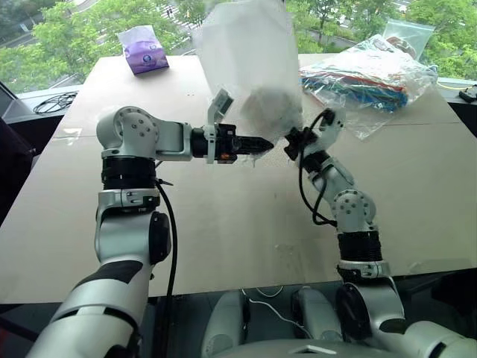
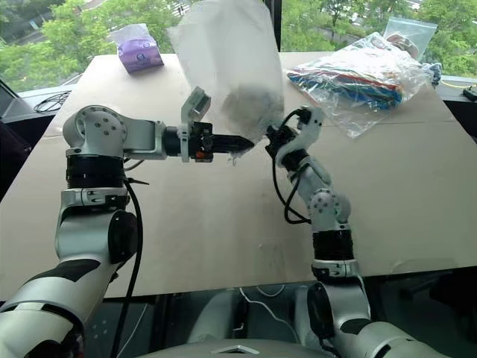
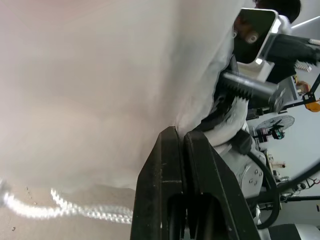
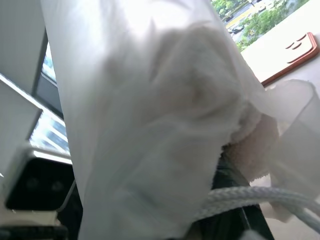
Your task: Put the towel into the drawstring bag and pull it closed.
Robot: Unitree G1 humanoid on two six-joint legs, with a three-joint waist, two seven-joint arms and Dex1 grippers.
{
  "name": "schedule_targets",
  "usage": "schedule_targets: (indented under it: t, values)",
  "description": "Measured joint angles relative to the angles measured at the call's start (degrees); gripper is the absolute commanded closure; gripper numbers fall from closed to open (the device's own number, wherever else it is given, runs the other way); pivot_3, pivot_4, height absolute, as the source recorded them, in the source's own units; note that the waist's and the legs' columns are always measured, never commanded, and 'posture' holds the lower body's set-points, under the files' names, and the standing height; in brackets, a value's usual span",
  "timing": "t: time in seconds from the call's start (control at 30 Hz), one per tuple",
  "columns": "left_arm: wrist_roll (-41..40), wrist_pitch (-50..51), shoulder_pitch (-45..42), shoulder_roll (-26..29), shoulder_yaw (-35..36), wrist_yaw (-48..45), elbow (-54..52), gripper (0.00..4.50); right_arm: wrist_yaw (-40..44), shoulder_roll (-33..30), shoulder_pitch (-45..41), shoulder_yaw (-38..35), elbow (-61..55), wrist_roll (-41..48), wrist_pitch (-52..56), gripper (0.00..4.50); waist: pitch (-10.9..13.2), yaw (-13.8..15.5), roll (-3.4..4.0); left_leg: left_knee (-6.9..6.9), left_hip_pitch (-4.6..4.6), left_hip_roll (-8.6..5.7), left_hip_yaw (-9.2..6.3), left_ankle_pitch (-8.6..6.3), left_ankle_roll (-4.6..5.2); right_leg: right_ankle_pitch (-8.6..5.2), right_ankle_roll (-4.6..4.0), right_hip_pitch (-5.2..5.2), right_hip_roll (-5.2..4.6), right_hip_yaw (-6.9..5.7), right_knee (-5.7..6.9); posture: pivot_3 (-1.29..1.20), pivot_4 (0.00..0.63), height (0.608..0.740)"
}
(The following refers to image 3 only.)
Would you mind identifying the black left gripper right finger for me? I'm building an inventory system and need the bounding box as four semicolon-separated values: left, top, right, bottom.
183;130;261;240

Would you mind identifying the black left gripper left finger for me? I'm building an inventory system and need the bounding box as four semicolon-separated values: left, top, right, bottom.
129;126;188;240

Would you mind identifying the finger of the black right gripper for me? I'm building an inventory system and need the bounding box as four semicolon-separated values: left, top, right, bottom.
199;111;254;155
218;71;280;101

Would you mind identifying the white grey towel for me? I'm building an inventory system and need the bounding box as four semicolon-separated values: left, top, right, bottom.
209;96;250;155

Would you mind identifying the white drawstring bag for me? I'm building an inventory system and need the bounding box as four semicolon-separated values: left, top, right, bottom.
0;0;245;192

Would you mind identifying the person with dark hair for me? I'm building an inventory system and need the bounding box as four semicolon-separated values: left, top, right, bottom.
251;0;302;35

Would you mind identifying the round grey standing fan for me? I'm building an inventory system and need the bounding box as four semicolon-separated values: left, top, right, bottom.
256;114;295;131

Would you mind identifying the orange and black stand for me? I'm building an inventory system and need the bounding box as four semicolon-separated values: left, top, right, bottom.
296;73;320;114

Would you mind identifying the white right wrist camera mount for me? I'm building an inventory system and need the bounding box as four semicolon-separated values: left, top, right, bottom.
232;7;284;85

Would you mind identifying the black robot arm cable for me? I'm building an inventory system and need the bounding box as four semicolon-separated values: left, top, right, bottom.
246;150;282;231

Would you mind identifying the white braided drawstring cord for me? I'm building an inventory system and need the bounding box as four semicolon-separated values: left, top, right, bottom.
0;177;135;225

